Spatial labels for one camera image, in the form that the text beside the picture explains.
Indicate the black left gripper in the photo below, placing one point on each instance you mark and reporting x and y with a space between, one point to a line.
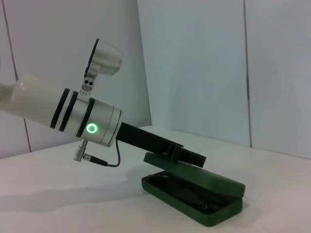
145 140

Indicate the green glasses case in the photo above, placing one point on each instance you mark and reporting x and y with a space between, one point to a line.
206 179

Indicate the black glasses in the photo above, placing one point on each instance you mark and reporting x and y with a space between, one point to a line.
206 206

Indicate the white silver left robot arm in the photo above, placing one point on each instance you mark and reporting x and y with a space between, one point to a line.
36 102

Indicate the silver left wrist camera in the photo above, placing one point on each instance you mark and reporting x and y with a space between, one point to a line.
107 58

